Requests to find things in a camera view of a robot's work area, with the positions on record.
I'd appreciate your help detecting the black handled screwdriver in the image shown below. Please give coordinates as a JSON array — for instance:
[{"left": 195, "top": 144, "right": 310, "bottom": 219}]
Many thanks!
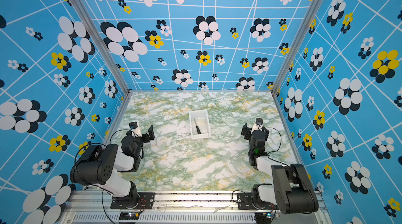
[{"left": 193, "top": 119, "right": 201, "bottom": 135}]

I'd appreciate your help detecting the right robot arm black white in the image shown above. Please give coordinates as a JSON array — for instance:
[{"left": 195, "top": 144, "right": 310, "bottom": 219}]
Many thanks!
[{"left": 241, "top": 118, "right": 319, "bottom": 214}]

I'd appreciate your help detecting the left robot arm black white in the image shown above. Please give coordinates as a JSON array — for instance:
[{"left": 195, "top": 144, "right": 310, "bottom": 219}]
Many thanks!
[{"left": 70, "top": 122, "right": 155, "bottom": 203}]

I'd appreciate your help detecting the white plastic bin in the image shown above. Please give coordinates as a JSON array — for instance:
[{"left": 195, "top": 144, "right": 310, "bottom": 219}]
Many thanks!
[{"left": 189, "top": 110, "right": 211, "bottom": 140}]

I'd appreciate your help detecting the right wrist camera black cable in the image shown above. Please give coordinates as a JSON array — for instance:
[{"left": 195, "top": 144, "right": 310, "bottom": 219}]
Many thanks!
[{"left": 265, "top": 126, "right": 282, "bottom": 156}]

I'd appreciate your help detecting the wrist camera black cable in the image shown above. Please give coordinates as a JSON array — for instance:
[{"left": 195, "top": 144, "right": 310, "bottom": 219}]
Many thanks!
[
  {"left": 108, "top": 129, "right": 131, "bottom": 145},
  {"left": 265, "top": 126, "right": 282, "bottom": 156}
]

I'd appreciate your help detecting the left wrist camera black cable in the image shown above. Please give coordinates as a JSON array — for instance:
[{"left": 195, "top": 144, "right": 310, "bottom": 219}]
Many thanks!
[{"left": 108, "top": 129, "right": 131, "bottom": 145}]

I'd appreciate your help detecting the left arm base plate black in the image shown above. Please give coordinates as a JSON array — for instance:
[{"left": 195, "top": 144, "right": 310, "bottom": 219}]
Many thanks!
[{"left": 110, "top": 192, "right": 156, "bottom": 210}]

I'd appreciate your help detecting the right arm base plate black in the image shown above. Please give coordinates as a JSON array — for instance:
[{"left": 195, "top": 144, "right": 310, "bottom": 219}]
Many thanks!
[{"left": 232, "top": 191, "right": 275, "bottom": 212}]

